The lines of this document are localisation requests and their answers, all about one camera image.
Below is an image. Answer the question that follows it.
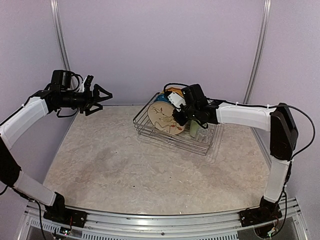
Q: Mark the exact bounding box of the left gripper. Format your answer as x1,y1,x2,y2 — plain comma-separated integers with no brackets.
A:
61,83,113,116

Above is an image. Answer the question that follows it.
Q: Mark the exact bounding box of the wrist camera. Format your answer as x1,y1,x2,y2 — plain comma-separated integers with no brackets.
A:
75,75,94,93
167,91,186,109

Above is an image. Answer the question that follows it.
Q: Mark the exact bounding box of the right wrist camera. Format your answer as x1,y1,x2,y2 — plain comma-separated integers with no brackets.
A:
167,91,186,109

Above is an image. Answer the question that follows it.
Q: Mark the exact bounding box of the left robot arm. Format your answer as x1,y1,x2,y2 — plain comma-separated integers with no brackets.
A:
0,69,113,223

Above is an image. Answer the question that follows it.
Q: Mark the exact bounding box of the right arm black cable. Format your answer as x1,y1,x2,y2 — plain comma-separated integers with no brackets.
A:
274,104,316,161

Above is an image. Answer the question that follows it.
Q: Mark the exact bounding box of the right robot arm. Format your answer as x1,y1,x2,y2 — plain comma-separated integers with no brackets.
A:
164,84,299,227

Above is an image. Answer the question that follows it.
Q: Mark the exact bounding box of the pale green mug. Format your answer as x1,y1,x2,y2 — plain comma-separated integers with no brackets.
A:
189,120,209,138

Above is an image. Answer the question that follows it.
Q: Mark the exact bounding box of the right aluminium corner post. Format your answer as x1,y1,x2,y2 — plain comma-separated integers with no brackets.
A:
243,0,272,104

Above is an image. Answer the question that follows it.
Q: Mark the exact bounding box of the blue polka dot plate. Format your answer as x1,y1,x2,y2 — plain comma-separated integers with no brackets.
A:
153,91,172,104

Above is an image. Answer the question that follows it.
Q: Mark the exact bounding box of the clear glass cup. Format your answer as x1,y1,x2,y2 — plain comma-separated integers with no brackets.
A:
194,128,213,144

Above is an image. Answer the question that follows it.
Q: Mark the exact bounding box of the left aluminium corner post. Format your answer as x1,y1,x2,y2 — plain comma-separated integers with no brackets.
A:
49,0,71,71

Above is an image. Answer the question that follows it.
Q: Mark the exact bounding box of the yellow polka dot plate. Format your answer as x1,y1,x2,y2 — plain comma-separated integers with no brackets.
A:
166,87,183,97

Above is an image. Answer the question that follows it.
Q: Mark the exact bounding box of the aluminium corner post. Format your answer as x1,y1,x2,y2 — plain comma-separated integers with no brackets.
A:
243,0,272,104
49,0,71,71

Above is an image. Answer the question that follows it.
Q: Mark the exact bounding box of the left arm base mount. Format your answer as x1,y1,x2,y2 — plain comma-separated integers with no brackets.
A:
43,208,88,228

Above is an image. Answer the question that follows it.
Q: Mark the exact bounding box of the aluminium front rail frame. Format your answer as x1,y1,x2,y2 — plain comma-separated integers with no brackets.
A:
13,198,311,240

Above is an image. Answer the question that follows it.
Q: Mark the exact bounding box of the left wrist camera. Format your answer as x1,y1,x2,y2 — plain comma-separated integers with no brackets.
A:
75,75,94,93

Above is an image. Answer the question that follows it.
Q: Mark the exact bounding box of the cream bird pattern plate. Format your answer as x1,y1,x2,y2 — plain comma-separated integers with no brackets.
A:
147,101,185,135

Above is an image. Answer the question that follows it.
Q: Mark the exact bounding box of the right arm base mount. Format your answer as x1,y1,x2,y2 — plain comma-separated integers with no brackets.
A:
238,207,283,227

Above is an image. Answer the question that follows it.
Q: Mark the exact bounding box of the metal wire dish rack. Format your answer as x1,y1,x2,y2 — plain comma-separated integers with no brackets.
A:
133,92,224,156

